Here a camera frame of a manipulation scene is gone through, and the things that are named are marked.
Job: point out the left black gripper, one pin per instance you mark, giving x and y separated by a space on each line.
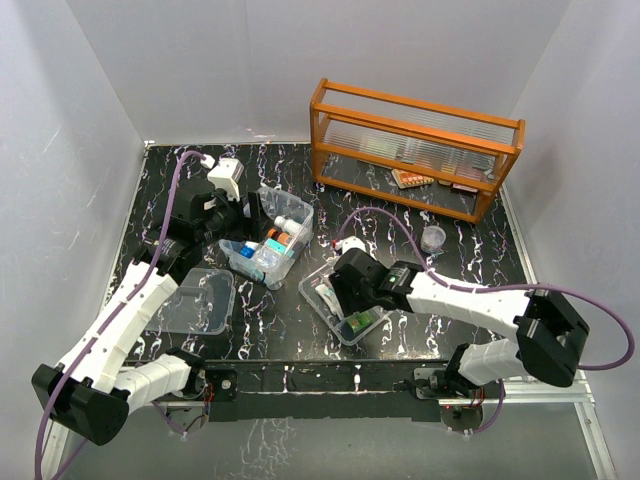
260 223

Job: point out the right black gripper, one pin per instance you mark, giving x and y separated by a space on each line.
350 304

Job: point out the clear plastic medicine box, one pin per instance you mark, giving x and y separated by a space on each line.
275 203

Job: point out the brown bottle orange cap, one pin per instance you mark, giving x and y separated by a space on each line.
280 237

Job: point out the blue header plastic packet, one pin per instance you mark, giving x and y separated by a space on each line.
269 253

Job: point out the white medicine bottle green label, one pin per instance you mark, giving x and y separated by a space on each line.
287 225

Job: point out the small green box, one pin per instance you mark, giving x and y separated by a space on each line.
360 321

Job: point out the clear compartment organizer tray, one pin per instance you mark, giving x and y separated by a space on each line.
338 327

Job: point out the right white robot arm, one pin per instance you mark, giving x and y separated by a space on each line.
540 332

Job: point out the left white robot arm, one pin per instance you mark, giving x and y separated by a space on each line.
86 391

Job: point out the small clear round jar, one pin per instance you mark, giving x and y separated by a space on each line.
432 239

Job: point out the clear plastic box lid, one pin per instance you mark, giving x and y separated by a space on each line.
202 304

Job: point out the orange wooden shelf rack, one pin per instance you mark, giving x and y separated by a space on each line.
359 135

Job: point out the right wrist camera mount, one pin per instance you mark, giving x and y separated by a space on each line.
349 243

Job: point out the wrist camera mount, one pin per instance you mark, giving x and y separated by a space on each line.
349 243
224 173

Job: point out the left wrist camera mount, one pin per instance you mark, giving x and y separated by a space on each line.
224 173

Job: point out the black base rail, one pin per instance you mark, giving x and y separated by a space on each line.
335 389

